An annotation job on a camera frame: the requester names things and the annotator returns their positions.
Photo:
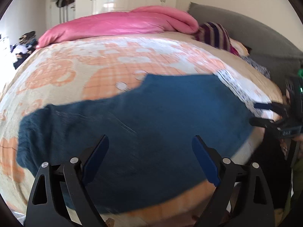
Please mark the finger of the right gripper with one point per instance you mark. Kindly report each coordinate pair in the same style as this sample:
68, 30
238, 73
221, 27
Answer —
268, 124
267, 106

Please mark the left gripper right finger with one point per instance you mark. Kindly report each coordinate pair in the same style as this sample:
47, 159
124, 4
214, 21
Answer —
254, 206

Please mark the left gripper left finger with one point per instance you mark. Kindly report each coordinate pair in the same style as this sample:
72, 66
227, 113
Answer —
46, 206

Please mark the blue denim lace-trimmed pants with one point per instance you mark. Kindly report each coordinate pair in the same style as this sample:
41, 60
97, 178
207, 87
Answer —
150, 130

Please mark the grey quilted headboard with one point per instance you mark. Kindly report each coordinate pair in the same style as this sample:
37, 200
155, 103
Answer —
268, 47

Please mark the cream pillow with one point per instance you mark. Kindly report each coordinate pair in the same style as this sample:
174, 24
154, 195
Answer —
238, 48

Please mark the purple striped garment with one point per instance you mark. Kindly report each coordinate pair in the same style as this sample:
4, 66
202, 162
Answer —
216, 36

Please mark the cream orange patterned blanket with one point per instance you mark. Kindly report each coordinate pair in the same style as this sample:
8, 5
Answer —
101, 67

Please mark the pink quilt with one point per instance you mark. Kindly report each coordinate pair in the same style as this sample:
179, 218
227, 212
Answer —
142, 20

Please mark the pile of clothes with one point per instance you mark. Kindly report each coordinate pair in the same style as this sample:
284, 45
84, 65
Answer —
24, 48

